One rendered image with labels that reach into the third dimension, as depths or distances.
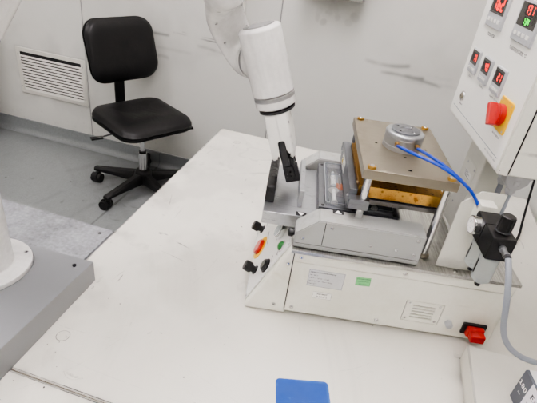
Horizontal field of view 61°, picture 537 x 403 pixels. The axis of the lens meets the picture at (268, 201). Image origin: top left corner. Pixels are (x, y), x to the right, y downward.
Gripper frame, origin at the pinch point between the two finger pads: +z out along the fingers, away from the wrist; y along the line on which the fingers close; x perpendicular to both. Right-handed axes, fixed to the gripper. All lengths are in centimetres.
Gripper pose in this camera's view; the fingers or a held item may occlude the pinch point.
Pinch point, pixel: (291, 172)
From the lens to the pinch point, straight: 100.6
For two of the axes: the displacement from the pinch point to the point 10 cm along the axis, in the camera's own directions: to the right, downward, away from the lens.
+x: 9.7, -1.4, -1.9
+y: -0.9, 5.2, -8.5
